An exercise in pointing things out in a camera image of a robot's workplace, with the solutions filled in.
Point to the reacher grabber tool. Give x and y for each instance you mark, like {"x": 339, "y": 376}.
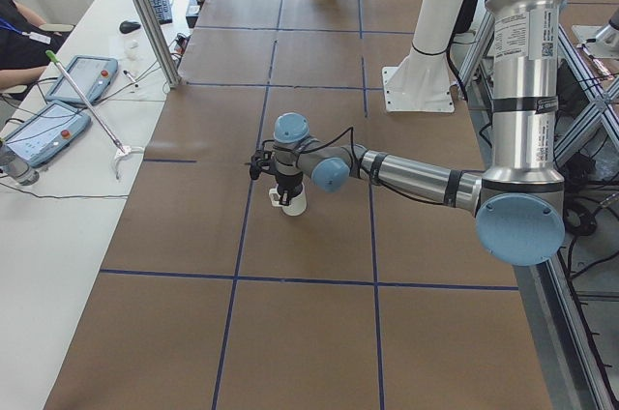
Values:
{"x": 123, "y": 150}

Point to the far blue teach pendant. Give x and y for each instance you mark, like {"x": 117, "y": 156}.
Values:
{"x": 92, "y": 74}

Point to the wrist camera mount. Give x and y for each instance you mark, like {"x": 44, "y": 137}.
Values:
{"x": 261, "y": 162}

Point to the near blue teach pendant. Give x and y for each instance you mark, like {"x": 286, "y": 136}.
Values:
{"x": 39, "y": 139}

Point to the aluminium frame post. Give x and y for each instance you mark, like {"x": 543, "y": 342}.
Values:
{"x": 156, "y": 39}

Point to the white mug with handle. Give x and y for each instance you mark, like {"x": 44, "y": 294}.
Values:
{"x": 296, "y": 205}

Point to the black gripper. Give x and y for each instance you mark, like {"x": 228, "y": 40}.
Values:
{"x": 286, "y": 183}

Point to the black computer mouse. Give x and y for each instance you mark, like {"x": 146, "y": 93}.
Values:
{"x": 126, "y": 27}

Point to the seated man with glasses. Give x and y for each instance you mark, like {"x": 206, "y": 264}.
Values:
{"x": 24, "y": 44}

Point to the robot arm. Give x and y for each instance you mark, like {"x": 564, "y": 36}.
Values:
{"x": 517, "y": 201}

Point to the blue teach pendant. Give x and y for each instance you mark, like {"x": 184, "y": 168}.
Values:
{"x": 92, "y": 74}
{"x": 39, "y": 139}

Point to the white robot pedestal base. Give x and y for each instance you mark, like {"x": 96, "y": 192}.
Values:
{"x": 421, "y": 81}

